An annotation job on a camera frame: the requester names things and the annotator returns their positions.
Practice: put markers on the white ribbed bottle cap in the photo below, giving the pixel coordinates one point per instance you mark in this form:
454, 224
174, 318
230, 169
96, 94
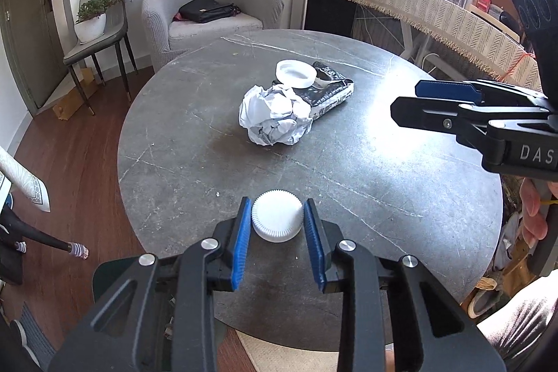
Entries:
277, 219

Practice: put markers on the beige fringed runner cloth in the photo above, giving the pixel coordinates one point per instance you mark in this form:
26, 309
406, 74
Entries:
436, 14

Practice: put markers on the dark-legged dining table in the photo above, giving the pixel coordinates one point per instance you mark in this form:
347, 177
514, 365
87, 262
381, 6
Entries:
43, 241

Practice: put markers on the grey dining chair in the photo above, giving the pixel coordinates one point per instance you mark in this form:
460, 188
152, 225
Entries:
100, 45

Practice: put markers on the person's right hand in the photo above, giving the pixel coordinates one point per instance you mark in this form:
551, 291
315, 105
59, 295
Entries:
534, 206

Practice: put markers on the dark grey ribbed floor mat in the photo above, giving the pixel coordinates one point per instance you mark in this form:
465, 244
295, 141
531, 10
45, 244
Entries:
37, 337

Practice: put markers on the grey fabric armchair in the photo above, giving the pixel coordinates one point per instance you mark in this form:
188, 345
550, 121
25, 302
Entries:
209, 34

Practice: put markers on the round grey marble coffee table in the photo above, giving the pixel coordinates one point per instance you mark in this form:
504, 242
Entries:
392, 189

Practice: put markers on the white shallow round lid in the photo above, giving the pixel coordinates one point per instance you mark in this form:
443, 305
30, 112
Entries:
295, 73

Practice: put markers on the black printed packet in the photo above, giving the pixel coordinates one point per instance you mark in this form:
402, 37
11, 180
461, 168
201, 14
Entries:
329, 98

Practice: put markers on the grey-brown door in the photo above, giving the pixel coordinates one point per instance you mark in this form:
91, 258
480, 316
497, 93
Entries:
30, 41

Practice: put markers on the potted plant in white pot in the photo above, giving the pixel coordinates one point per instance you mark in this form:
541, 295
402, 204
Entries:
91, 27

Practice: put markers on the white and green shoes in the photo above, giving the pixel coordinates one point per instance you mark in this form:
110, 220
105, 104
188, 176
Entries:
22, 339

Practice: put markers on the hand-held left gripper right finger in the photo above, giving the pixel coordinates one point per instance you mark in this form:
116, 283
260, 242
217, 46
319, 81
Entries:
314, 243

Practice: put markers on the person's grey trouser leg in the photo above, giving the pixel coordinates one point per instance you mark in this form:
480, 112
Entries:
518, 324

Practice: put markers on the dark green trash bin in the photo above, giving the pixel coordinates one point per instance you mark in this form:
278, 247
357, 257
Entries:
107, 274

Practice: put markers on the large crumpled white paper ball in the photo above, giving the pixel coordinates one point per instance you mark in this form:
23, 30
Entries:
277, 115

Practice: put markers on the black handbag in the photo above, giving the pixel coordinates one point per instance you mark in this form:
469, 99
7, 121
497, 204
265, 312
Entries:
205, 10

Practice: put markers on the flat cardboard box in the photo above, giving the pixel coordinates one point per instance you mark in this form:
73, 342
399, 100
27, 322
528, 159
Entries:
72, 102

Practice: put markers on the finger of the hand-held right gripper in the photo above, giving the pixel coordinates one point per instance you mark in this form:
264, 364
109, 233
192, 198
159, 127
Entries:
449, 90
427, 112

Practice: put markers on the grey slipper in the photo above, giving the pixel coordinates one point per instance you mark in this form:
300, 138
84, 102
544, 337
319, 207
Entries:
484, 298

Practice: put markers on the black cabinet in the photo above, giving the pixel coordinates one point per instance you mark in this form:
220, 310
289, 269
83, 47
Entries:
329, 12

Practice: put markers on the white leaning panel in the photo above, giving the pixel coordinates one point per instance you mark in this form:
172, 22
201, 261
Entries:
298, 10

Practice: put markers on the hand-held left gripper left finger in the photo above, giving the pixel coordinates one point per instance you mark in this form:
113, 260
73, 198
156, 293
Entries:
242, 250

